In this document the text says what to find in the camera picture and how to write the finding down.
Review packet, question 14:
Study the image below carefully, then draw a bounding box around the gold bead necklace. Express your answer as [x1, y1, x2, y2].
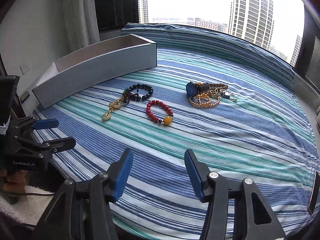
[188, 92, 221, 110]

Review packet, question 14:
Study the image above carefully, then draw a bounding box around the silver chain with charms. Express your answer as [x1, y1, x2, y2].
[212, 87, 238, 103]

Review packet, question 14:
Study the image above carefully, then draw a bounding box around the black leather strap watch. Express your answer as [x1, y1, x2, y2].
[185, 82, 209, 97]

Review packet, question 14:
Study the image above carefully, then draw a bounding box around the left hand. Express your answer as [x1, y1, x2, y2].
[1, 169, 27, 193]

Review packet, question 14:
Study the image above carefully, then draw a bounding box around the white fleece blanket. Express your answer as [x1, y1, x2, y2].
[1, 186, 53, 225]

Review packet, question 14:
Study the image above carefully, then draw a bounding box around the striped blue green bedsheet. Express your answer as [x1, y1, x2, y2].
[33, 23, 319, 239]

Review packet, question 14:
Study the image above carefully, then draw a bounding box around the long grey cardboard box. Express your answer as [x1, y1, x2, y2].
[32, 34, 157, 108]

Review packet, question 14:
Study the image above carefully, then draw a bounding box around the white curtain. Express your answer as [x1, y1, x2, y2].
[62, 0, 100, 51]

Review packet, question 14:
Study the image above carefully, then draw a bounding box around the black cable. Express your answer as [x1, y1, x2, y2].
[4, 191, 56, 197]

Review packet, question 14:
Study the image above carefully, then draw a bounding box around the white wall socket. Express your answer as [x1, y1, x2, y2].
[20, 63, 31, 75]

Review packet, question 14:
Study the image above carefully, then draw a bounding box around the gold chain with earrings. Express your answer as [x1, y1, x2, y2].
[101, 99, 124, 121]

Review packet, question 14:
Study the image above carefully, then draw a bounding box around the black bead bracelet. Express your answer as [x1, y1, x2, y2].
[121, 83, 154, 105]

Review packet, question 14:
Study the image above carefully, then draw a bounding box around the red bead bracelet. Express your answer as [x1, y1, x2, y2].
[146, 100, 175, 126]

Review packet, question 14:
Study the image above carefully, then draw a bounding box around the brown wooden bead bracelet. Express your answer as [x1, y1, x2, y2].
[195, 81, 229, 92]

